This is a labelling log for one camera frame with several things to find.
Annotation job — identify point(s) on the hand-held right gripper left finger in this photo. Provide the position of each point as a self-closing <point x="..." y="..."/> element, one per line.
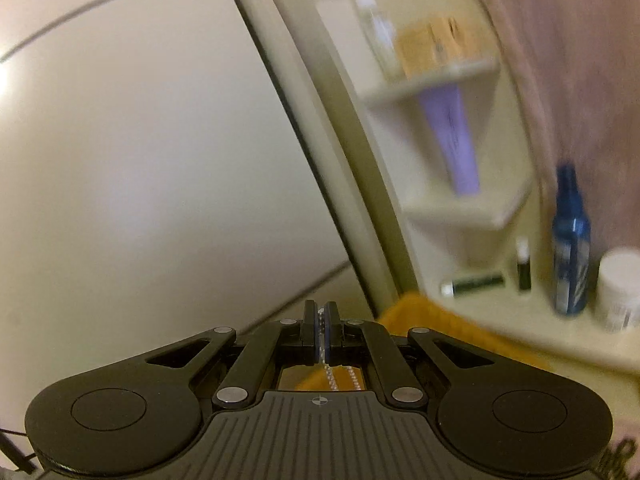
<point x="262" y="355"/>

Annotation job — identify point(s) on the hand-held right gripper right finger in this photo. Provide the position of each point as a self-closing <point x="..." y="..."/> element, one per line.
<point x="382" y="355"/>

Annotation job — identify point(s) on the orange plastic tray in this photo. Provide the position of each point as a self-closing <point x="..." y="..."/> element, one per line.
<point x="425" y="315"/>

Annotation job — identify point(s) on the white wooden shelf unit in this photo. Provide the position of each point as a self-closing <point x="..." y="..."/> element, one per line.
<point x="460" y="215"/>

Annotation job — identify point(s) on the white green lip balm stick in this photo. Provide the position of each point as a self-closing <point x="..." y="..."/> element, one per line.
<point x="523" y="270"/>

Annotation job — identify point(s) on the blue spray bottle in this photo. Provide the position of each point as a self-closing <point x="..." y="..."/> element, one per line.
<point x="571" y="250"/>

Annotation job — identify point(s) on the purple cosmetic tube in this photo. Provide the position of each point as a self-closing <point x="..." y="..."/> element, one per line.
<point x="452" y="135"/>

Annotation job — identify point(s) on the white cream jar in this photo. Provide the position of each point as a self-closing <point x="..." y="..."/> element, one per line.
<point x="620" y="290"/>

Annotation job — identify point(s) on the orange cardboard box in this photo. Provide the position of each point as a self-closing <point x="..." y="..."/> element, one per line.
<point x="440" y="47"/>

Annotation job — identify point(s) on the clear pump bottle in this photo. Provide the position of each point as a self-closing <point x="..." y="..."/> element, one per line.
<point x="377" y="35"/>

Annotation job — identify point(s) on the pink hanging blanket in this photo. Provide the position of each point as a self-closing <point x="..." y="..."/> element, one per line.
<point x="575" y="60"/>

